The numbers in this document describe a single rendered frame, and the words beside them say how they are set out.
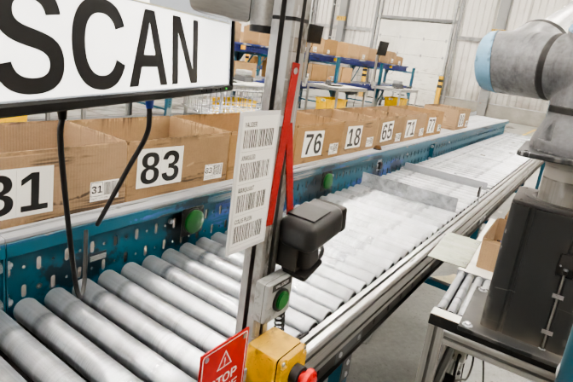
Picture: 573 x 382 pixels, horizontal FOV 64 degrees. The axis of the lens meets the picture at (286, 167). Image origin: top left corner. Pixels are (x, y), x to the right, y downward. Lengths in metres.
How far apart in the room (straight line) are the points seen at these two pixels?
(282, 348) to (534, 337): 0.65
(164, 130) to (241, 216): 1.10
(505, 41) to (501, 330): 0.67
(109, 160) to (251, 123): 0.68
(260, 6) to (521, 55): 0.68
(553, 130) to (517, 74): 0.15
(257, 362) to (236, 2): 0.54
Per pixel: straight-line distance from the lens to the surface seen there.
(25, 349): 1.01
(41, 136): 1.45
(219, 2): 0.67
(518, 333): 1.23
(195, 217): 1.37
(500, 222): 1.83
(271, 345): 0.78
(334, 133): 2.09
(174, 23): 0.59
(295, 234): 0.70
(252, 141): 0.61
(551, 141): 1.14
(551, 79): 1.15
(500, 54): 1.21
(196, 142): 1.40
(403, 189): 2.21
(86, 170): 1.19
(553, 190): 1.17
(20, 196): 1.13
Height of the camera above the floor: 1.32
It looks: 14 degrees down
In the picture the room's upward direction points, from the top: 8 degrees clockwise
